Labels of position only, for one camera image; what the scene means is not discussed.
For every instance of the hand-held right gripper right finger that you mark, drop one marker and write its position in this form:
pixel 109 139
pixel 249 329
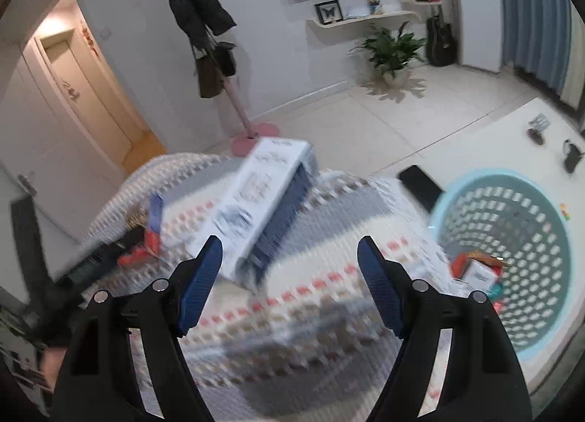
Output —
pixel 379 280

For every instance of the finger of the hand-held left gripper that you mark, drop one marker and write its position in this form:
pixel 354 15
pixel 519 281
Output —
pixel 105 255

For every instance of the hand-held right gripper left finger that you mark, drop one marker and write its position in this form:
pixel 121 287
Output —
pixel 203 276

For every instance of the red and blue wrapper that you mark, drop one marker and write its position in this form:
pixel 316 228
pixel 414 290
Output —
pixel 153 239

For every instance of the orange plastic bag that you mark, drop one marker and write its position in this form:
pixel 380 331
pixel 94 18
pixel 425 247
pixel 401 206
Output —
pixel 458 264

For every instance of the tall white milk carton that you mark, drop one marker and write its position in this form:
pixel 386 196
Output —
pixel 256 193

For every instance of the small white carton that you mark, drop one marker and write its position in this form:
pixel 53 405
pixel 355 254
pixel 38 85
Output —
pixel 477 273

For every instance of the teal pouch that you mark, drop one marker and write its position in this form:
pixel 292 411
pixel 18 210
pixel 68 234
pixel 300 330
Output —
pixel 496 292

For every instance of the teal plastic mesh basket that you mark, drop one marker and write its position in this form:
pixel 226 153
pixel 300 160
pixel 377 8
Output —
pixel 555 221

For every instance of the black smartphone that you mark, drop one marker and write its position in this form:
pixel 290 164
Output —
pixel 418 184

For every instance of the pink coat rack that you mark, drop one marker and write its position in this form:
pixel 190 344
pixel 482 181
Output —
pixel 253 139

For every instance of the white door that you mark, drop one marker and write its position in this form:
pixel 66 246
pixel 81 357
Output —
pixel 91 97

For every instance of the white table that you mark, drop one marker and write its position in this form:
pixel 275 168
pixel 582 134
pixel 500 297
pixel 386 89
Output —
pixel 502 139

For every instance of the small colourful cube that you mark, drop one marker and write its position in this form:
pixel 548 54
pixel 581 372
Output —
pixel 565 212

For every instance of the brown hanging bag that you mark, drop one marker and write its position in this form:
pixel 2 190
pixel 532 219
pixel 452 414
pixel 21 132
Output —
pixel 209 75

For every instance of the small dark round object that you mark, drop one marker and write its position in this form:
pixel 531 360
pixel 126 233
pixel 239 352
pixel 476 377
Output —
pixel 536 137

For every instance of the black hanging bag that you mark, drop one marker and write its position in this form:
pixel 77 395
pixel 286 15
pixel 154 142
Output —
pixel 226 60

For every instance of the small grey packet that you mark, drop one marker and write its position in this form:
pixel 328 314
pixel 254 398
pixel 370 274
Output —
pixel 538 122

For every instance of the small black object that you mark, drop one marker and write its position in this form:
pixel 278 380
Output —
pixel 571 156

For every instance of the green potted plant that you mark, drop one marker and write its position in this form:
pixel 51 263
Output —
pixel 390 52

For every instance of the black guitar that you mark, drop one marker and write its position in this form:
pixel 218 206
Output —
pixel 441 43

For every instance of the framed butterfly picture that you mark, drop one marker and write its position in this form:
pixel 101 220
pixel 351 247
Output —
pixel 328 11

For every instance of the small flower pot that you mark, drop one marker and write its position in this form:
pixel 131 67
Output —
pixel 374 5

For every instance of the white refrigerator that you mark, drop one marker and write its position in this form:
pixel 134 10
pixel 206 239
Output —
pixel 475 6

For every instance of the blue striped curtain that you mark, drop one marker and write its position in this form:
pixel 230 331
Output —
pixel 539 15

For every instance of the red wall ornament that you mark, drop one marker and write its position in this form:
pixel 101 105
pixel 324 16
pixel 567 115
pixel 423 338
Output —
pixel 88 38

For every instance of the white curved wall shelf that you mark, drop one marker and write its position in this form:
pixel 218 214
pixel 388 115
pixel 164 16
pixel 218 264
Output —
pixel 365 19

